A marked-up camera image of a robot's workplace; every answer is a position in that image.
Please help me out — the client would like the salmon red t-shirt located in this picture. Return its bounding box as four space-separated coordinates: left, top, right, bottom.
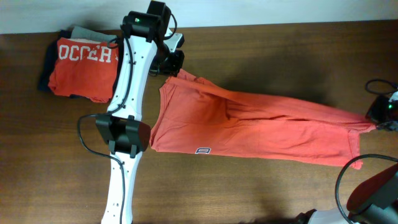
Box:
150 71 375 167

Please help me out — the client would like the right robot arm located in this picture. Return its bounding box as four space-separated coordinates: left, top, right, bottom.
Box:
292 154 397 224

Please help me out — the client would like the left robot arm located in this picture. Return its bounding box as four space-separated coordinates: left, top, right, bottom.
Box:
95 1 185 223

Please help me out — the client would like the folded grey garment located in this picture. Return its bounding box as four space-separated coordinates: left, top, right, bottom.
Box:
71 26 118 42

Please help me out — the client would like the folded navy blue garment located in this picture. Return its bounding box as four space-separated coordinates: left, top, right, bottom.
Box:
38 30 122 98

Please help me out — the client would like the right black cable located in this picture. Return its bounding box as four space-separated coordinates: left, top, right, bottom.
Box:
334 78 398 224

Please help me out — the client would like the black cable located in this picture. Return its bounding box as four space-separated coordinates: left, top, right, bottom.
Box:
76 12 178 224
334 78 398 224

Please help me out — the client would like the left black cable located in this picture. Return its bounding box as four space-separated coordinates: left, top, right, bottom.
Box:
76 12 178 224

